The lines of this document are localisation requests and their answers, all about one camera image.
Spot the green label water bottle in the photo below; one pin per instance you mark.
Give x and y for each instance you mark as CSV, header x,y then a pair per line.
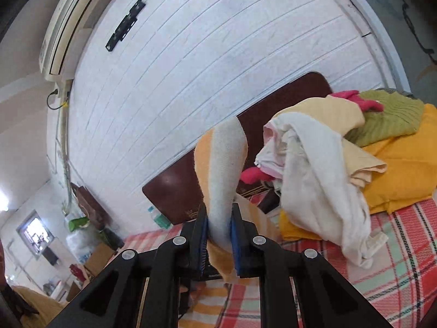
x,y
159,218

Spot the yellow garment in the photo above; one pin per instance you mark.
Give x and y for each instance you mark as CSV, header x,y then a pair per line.
x,y
410,174

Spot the cream white garment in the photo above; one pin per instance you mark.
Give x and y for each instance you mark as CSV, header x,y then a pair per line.
x,y
322,174

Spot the brown paper bag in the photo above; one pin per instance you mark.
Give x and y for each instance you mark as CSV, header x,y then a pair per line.
x,y
90,207

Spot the olive green knit garment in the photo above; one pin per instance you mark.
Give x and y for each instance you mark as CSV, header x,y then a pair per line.
x,y
401,116

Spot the black wall bracket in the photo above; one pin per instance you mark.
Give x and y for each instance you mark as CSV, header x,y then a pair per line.
x,y
125,25

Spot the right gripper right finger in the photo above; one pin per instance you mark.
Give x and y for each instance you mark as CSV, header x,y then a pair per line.
x,y
297,289

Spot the white plastic bag bundle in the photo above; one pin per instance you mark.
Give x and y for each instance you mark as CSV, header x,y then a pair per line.
x,y
83,242

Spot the green leafy bag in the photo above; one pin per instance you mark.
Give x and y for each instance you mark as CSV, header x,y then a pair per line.
x,y
77,223

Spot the orange white striped sweater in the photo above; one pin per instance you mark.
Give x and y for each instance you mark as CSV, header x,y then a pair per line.
x,y
219,158

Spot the red plaid bed sheet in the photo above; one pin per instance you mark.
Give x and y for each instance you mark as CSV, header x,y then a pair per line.
x,y
401,283

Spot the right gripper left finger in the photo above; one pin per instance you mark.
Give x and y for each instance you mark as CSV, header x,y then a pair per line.
x,y
142,289

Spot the left side cardboard box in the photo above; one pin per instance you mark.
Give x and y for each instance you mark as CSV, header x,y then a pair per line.
x,y
98,259

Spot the red thermos jug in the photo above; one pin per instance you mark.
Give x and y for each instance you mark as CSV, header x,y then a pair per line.
x,y
77,272

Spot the white air conditioner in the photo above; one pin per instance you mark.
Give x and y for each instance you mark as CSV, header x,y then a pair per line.
x,y
62,27

